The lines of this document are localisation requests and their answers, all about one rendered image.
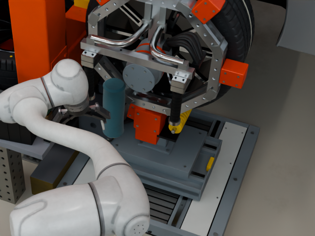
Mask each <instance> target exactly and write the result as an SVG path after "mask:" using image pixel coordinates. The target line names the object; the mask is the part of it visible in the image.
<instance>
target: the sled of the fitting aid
mask: <svg viewBox="0 0 315 236"><path fill-rule="evenodd" d="M221 145H222V140H220V139H217V138H214V137H210V136H208V135H207V138H206V140H205V142H204V145H203V147H202V149H201V151H200V153H199V155H198V158H197V160H196V162H195V165H194V167H193V169H192V171H191V173H190V176H189V178H188V179H186V178H183V177H179V176H177V175H173V174H170V173H167V172H164V171H161V170H158V169H155V168H151V167H148V166H145V165H142V164H139V163H136V162H132V161H129V160H126V159H124V160H125V161H126V162H127V163H128V164H129V165H130V166H131V167H132V169H133V170H134V172H135V173H136V175H137V176H138V177H139V178H140V180H141V182H142V183H144V184H148V185H151V186H154V187H157V188H160V189H163V190H166V191H169V192H173V193H176V194H178V195H181V196H184V197H187V198H191V199H194V200H197V201H200V199H201V197H202V194H203V191H204V189H205V187H206V184H207V182H208V180H209V177H210V175H211V172H212V170H213V167H214V165H215V162H216V160H217V158H218V155H219V153H220V150H221Z"/></svg>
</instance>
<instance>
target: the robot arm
mask: <svg viewBox="0 0 315 236"><path fill-rule="evenodd" d="M88 89H89V85H88V79H87V76H86V74H85V72H84V70H83V68H82V67H81V65H80V64H79V63H78V62H76V61H75V60H73V59H63V60H60V61H59V62H58V63H57V64H56V65H55V66H54V68H53V69H52V71H51V72H50V73H48V74H46V75H45V76H42V77H40V78H36V79H32V80H28V81H25V82H22V83H19V84H17V85H14V86H12V87H10V88H8V89H6V90H5V91H3V92H2V93H0V120H1V121H2V122H5V123H11V124H12V123H18V124H20V125H22V126H25V127H26V128H27V129H28V130H29V131H31V132H32V133H33V134H35V135H36V136H38V137H41V138H43V139H46V140H49V141H52V142H55V143H57V144H60V145H63V146H66V147H68V148H71V149H74V150H77V151H80V152H82V153H84V154H86V155H88V156H89V157H90V158H91V159H92V161H93V165H94V171H95V178H96V180H95V181H93V182H90V183H85V184H73V185H68V186H63V187H60V188H56V189H52V190H48V191H45V192H41V193H38V194H36V195H33V196H31V197H29V198H27V199H26V200H24V201H23V202H21V203H20V204H18V205H17V206H15V207H14V209H13V211H12V212H11V213H10V216H9V222H10V231H11V236H113V235H116V236H142V235H143V234H144V233H145V232H146V231H147V230H148V228H149V225H150V203H149V199H148V195H147V193H146V190H145V188H144V186H143V184H142V182H141V180H140V178H139V177H138V176H137V175H136V173H135V172H134V170H133V169H132V167H131V166H130V165H129V164H128V163H127V162H126V161H125V160H124V159H123V157H122V156H121V155H120V154H119V153H118V151H117V150H116V149H115V148H114V147H113V145H112V144H111V143H110V142H108V141H107V140H106V139H104V138H103V137H101V136H99V135H97V134H95V133H92V132H89V131H86V130H82V129H79V128H75V127H71V126H68V125H66V123H67V122H68V121H69V120H71V119H73V118H75V117H79V116H87V117H93V118H97V119H100V120H101V125H102V129H103V130H105V125H104V124H106V123H107V121H106V119H111V114H110V112H109V111H108V110H106V109H105V108H103V107H102V106H100V105H99V103H95V105H90V104H89V93H88ZM60 105H64V107H65V108H66V109H62V108H61V107H59V108H58V110H59V111H58V112H57V114H56V115H55V117H54V118H53V121H50V120H47V119H45V117H46V115H47V112H48V110H49V109H51V108H52V107H56V106H60ZM65 113H66V114H65ZM64 114H65V115H64Z"/></svg>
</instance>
